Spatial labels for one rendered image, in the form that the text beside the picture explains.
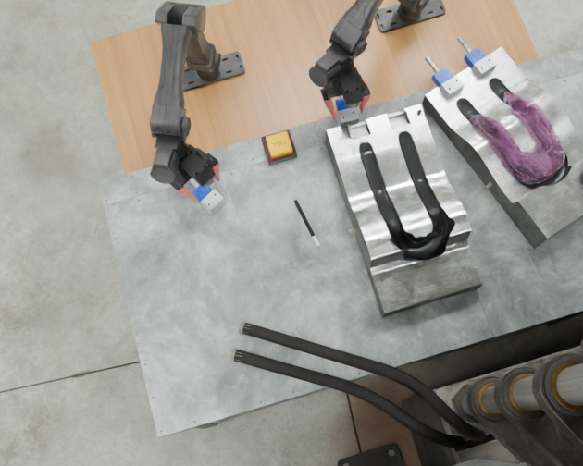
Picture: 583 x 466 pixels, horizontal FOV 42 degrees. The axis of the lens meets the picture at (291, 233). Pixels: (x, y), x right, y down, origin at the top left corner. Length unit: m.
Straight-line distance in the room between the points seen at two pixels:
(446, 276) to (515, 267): 0.21
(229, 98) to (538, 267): 0.95
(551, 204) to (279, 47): 0.86
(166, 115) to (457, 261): 0.81
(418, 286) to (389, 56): 0.68
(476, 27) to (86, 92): 1.58
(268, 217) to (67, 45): 1.52
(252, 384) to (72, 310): 1.12
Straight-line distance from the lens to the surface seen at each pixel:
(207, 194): 1.99
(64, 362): 2.87
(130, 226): 2.05
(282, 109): 2.11
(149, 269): 2.01
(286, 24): 2.23
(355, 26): 1.87
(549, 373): 1.24
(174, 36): 1.73
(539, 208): 1.98
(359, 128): 2.02
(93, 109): 3.10
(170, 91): 1.72
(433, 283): 1.93
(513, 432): 1.75
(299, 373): 1.87
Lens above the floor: 2.72
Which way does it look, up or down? 75 degrees down
